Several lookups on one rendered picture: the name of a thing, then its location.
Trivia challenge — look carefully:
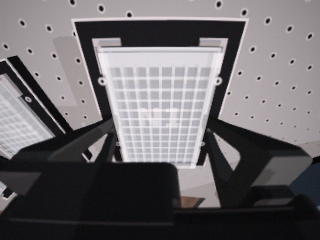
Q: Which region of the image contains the grey perforated base plate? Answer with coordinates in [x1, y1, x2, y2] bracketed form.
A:
[0, 0, 320, 207]

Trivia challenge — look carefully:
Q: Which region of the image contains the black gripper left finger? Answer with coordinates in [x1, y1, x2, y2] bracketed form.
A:
[11, 115, 118, 162]

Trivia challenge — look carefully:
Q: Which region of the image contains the plate washer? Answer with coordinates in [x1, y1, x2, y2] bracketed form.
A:
[289, 156, 320, 210]

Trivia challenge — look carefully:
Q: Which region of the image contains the white microplate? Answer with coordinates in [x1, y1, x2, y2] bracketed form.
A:
[0, 81, 55, 158]
[98, 47, 223, 168]
[0, 182, 6, 195]

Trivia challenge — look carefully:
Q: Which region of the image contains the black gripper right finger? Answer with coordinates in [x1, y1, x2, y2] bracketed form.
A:
[203, 115, 313, 207]

